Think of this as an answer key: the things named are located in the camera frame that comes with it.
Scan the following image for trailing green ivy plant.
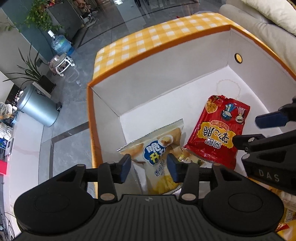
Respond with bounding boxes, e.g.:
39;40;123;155
1;1;63;32

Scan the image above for yellow snack bar packet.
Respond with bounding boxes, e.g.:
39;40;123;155
276;208;296;241

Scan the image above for clear bag white candies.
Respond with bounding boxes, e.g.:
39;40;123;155
277;190;296;211

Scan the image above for orange cardboard storage box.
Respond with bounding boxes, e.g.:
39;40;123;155
87;26;295;166

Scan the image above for potted long-leaf plant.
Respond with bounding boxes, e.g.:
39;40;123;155
2;44;56;94

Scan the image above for small white stool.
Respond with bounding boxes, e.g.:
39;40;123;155
48;53;75;77

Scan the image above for grey metal trash can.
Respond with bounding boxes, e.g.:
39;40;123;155
17;85;62;127

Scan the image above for cream cushion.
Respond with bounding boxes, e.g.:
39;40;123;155
242;0;295;35

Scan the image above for yellow checkered tablecloth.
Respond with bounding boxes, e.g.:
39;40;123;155
92;11;236;80

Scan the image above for red cartoon snack bag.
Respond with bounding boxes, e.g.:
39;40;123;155
185;95;250;170

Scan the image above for white tv console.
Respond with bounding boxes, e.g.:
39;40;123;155
3;113;44;236

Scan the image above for dark grey cabinet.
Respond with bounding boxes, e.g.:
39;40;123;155
46;1;84;41

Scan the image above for white potato chips bag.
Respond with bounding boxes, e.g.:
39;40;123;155
118;119;184;195

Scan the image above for beige sofa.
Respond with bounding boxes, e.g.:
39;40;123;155
219;1;295;71

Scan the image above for blue water jug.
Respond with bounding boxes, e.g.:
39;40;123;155
48;30;74;56

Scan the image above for red box on console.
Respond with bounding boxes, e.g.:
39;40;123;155
0;160;8;175

